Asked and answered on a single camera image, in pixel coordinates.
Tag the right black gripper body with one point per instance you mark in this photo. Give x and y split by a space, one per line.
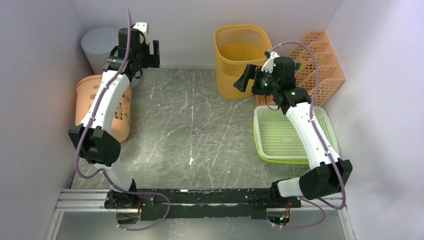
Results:
263 83

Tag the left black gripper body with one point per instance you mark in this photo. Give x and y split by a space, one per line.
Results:
147 60

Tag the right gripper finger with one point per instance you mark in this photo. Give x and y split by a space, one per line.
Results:
242 83
250 71

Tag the large grey plastic bucket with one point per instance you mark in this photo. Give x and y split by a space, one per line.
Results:
97 45

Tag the orange plastic bucket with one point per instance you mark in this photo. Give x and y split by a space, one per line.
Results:
86 91

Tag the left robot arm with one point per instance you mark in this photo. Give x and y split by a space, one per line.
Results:
97 151

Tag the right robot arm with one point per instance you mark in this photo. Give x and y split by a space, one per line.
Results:
328 172

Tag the yellow mesh waste basket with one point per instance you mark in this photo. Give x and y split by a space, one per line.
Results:
235 47

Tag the light green plastic basket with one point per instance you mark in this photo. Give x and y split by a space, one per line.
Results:
276 139

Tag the orange plastic file organizer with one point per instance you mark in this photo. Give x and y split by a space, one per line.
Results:
330 73

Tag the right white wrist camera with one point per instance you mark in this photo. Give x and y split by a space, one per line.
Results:
269 64

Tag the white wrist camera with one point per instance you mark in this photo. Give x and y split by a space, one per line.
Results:
269 64
143 27

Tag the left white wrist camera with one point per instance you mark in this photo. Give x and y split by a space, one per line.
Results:
143 27

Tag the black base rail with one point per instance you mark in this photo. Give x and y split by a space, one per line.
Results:
154 204

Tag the aluminium frame rail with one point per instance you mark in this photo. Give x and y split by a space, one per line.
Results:
79 215

